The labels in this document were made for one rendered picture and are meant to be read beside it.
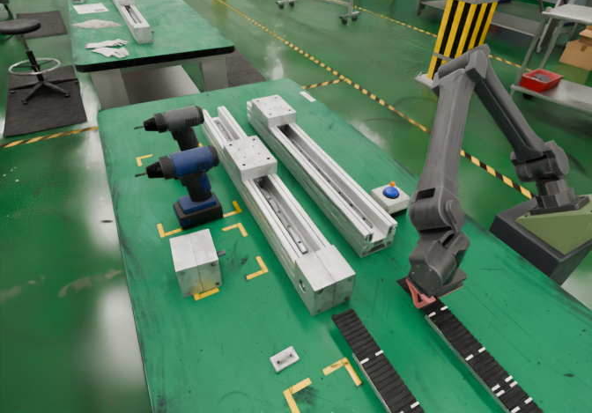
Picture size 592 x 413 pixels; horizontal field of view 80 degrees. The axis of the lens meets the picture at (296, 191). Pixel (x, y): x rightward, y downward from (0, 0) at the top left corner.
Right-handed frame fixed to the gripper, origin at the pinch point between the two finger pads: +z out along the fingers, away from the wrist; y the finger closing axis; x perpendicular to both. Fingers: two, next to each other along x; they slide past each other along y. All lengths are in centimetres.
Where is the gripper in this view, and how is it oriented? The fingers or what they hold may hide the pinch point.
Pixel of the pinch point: (426, 299)
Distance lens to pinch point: 85.4
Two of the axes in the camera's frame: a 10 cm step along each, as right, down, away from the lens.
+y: -8.9, 2.7, -3.6
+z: -0.2, 7.7, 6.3
